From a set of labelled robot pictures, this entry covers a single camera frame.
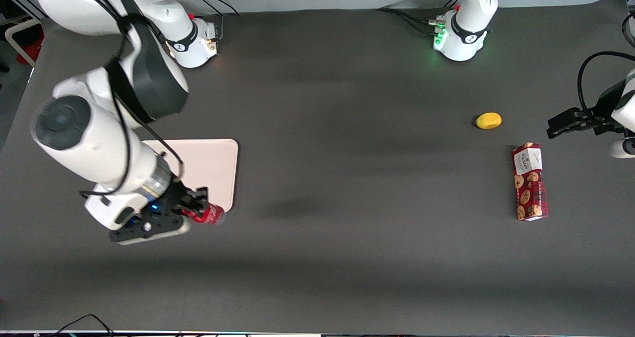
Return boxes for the black arm base cables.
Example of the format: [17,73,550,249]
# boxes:
[190,0,241,42]
[375,0,464,36]

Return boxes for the red background object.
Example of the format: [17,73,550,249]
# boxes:
[16,25,45,66]

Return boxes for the yellow lemon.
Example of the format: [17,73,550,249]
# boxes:
[475,112,503,130]

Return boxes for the red cookie box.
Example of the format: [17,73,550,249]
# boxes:
[511,142,550,222]

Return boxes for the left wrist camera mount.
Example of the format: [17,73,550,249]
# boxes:
[609,137,635,159]

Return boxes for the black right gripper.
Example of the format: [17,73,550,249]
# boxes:
[158,177,209,217]

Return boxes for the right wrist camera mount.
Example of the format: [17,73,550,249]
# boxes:
[110,210,192,244]

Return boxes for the black right arm base cables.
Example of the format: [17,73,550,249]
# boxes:
[190,0,241,42]

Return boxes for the white metal frame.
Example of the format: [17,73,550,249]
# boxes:
[4,18,43,67]

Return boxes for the black cable at table edge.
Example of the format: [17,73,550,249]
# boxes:
[49,314,116,337]

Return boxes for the beige plastic tray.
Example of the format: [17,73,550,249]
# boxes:
[143,139,239,213]

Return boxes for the black left wrist cable loop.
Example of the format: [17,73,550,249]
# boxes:
[577,51,635,120]

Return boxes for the black left arm base cables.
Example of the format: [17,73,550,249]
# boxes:
[375,0,464,36]

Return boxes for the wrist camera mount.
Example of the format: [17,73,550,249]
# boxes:
[609,137,635,159]
[110,210,192,244]

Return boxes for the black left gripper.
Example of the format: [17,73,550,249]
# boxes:
[547,79,627,139]

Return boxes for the black cable at table corner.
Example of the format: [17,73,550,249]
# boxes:
[622,10,635,49]

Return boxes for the red coke bottle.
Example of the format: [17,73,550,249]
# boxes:
[188,202,227,226]

